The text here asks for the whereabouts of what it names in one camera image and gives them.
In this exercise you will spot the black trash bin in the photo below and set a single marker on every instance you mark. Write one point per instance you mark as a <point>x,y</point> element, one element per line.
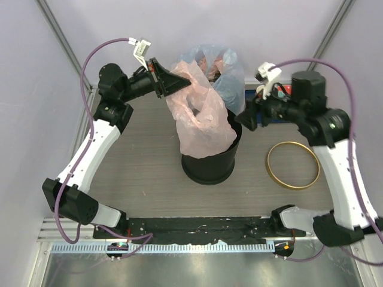
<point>214,169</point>

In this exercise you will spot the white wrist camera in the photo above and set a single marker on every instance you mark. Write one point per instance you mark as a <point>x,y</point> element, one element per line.
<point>140,50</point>
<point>267,74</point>

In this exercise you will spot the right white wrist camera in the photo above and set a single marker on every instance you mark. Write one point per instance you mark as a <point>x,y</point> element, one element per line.
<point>267,74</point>

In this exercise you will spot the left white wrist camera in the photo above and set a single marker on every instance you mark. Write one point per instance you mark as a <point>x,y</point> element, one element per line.
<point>140,50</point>

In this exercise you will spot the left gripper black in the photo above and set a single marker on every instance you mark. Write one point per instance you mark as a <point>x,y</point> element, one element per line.
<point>168,82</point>

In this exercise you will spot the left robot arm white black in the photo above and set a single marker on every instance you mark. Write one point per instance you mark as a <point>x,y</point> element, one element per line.
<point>68,193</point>

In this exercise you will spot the blue plastic bag of bags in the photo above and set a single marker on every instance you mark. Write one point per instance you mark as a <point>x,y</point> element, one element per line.
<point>222,68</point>

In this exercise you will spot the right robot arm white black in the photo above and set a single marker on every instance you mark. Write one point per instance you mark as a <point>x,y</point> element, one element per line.
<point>327,132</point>

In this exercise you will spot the red bowl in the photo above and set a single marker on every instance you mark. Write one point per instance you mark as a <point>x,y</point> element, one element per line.
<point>287,87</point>

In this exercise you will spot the left aluminium frame post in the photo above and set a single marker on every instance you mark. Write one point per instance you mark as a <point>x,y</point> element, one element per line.
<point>60,36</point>

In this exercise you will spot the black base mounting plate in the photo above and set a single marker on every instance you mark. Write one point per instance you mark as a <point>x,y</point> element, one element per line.
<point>237,230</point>

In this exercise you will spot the white slotted cable duct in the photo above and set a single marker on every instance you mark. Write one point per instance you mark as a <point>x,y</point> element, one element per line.
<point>120,248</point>

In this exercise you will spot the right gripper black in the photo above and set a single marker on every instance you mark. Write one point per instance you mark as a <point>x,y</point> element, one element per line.
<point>248,118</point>

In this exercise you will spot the right aluminium frame post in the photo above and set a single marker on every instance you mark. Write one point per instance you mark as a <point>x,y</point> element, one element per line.
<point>336,22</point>

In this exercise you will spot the aluminium frame post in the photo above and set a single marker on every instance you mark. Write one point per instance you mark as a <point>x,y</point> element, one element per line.
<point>60,36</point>
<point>336,22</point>

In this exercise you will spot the blue tray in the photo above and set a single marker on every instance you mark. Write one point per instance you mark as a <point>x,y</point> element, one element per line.
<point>252,94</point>

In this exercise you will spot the pink plastic trash bag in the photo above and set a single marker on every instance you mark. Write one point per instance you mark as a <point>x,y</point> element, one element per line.
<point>200,115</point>

